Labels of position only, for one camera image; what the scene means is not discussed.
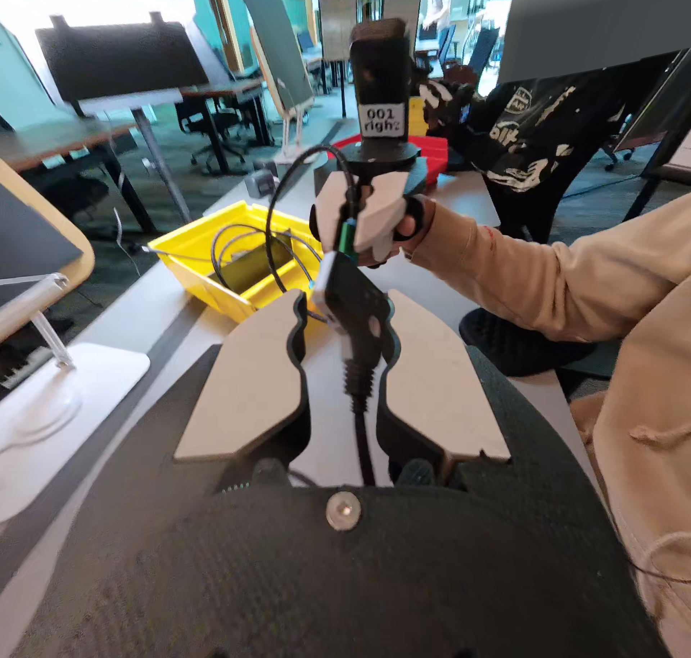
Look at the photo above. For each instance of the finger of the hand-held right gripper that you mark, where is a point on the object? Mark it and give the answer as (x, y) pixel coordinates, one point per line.
(330, 210)
(383, 215)

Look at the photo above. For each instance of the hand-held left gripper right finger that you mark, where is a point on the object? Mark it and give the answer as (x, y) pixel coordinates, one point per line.
(442, 388)

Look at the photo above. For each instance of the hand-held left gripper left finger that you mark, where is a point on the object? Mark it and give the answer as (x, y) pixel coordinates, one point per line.
(248, 383)

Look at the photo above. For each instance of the black silver hdmi switch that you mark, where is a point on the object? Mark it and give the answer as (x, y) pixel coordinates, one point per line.
(351, 296)

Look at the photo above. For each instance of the yellow plastic bin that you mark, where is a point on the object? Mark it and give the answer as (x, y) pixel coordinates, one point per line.
(226, 215)

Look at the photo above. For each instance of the person's right forearm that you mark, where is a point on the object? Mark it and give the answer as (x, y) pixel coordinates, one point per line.
(513, 280)

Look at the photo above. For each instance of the person's right hand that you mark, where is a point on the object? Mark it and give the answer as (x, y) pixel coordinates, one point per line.
(424, 226)

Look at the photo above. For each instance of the grey portable power station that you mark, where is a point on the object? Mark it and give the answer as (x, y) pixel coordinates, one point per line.
(262, 186)

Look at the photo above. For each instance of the red plastic bin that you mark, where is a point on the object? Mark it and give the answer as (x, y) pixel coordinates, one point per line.
(434, 156)

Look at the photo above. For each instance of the white tablet stand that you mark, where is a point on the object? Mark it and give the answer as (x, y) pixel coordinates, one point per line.
(81, 388)
(291, 140)

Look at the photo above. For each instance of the black chair armrest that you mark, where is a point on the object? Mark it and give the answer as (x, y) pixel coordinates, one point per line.
(513, 345)

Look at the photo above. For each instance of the black bin divider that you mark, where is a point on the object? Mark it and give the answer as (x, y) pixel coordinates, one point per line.
(253, 269)

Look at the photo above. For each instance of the black office chair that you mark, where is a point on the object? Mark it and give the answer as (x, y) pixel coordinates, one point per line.
(216, 124)

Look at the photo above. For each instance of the person's beige hoodie torso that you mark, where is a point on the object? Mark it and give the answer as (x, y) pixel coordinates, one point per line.
(648, 399)

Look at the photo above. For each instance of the studio light panel on stand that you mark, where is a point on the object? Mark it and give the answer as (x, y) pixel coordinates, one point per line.
(119, 59)

